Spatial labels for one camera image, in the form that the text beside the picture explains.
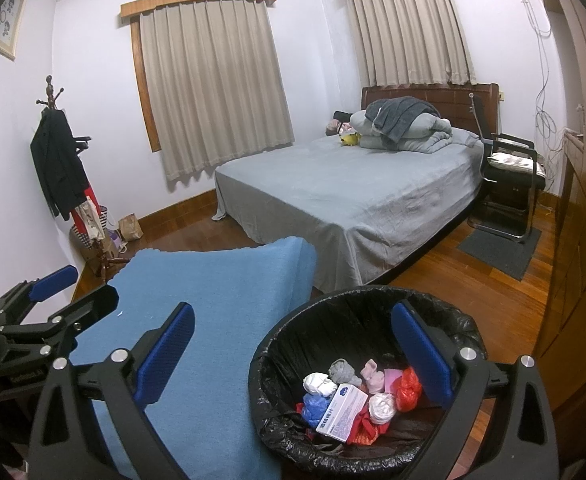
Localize wooden window frame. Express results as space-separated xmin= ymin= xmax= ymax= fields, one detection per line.
xmin=131 ymin=15 xmax=162 ymax=153

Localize black metal chair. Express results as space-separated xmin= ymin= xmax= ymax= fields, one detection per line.
xmin=468 ymin=95 xmax=548 ymax=243

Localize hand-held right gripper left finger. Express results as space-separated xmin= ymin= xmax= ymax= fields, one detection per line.
xmin=28 ymin=302 xmax=196 ymax=480

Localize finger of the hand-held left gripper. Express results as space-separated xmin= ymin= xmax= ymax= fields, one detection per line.
xmin=48 ymin=284 xmax=120 ymax=356
xmin=0 ymin=266 xmax=80 ymax=321

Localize trash bin with black bag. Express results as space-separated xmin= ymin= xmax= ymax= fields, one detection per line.
xmin=249 ymin=285 xmax=488 ymax=480

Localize narrow beige curtain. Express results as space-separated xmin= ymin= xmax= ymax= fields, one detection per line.
xmin=350 ymin=0 xmax=476 ymax=87

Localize red packet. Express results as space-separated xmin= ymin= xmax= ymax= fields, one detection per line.
xmin=345 ymin=407 xmax=391 ymax=446

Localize grey floor mat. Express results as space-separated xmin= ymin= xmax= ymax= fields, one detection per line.
xmin=457 ymin=225 xmax=542 ymax=281

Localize pale pink sock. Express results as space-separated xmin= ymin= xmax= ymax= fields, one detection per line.
xmin=362 ymin=358 xmax=386 ymax=393

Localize wooden coat rack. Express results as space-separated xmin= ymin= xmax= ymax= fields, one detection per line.
xmin=38 ymin=75 xmax=128 ymax=278

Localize red garment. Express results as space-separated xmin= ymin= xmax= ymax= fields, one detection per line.
xmin=70 ymin=185 xmax=98 ymax=233

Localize bed with grey sheet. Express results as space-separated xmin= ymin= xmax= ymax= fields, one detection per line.
xmin=212 ymin=127 xmax=488 ymax=293

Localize pale chair cushion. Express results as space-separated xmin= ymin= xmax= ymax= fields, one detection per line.
xmin=487 ymin=152 xmax=536 ymax=171

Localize blue scalloped table cloth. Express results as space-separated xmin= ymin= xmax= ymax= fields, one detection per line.
xmin=68 ymin=236 xmax=318 ymax=480

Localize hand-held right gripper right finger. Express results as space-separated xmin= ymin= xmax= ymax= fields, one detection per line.
xmin=391 ymin=301 xmax=560 ymax=480

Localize white box with blue label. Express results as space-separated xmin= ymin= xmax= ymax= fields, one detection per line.
xmin=317 ymin=382 xmax=368 ymax=443

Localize brown paper bag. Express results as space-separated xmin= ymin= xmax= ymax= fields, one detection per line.
xmin=118 ymin=213 xmax=144 ymax=242

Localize long wooden curtain valance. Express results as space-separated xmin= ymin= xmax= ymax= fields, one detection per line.
xmin=120 ymin=0 xmax=278 ymax=17

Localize wide beige curtain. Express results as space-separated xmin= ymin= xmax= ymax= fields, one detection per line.
xmin=139 ymin=0 xmax=294 ymax=182

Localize grey folded quilt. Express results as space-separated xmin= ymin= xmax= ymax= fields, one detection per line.
xmin=349 ymin=110 xmax=478 ymax=153

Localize beige cloth bag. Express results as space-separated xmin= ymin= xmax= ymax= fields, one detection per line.
xmin=80 ymin=197 xmax=104 ymax=241

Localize blue plastic bag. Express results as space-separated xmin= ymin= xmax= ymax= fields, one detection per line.
xmin=302 ymin=391 xmax=331 ymax=423

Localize grey sock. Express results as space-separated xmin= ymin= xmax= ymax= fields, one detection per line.
xmin=329 ymin=358 xmax=361 ymax=386

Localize striped tote bag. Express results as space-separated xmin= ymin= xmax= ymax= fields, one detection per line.
xmin=71 ymin=205 xmax=111 ymax=251

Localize white wall cables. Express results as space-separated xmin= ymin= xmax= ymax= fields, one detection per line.
xmin=515 ymin=0 xmax=561 ymax=171

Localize red plastic bag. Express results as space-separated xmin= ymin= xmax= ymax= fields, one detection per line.
xmin=389 ymin=366 xmax=418 ymax=413

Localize brown wooden headboard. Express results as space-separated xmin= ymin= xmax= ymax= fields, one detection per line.
xmin=362 ymin=83 xmax=501 ymax=136

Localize dark grey garment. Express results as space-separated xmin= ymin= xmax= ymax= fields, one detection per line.
xmin=368 ymin=96 xmax=441 ymax=142

